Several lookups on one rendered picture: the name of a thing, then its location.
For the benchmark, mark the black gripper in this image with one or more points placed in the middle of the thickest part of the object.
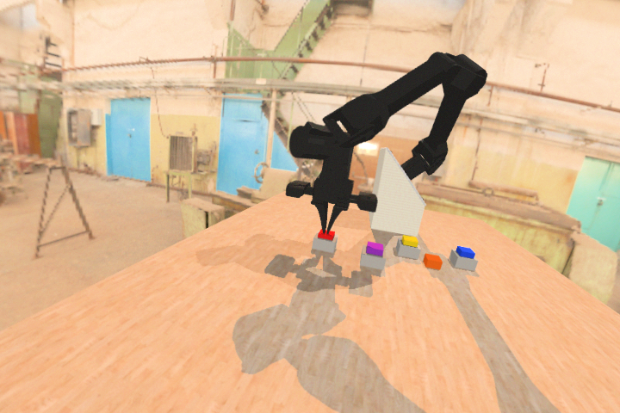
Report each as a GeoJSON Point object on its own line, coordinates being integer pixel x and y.
{"type": "Point", "coordinates": [365, 201]}

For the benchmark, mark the orange block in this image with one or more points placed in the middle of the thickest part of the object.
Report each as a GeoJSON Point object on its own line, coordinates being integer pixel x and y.
{"type": "Point", "coordinates": [432, 261]}

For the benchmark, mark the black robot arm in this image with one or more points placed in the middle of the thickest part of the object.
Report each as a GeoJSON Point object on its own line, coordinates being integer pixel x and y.
{"type": "Point", "coordinates": [368, 114]}

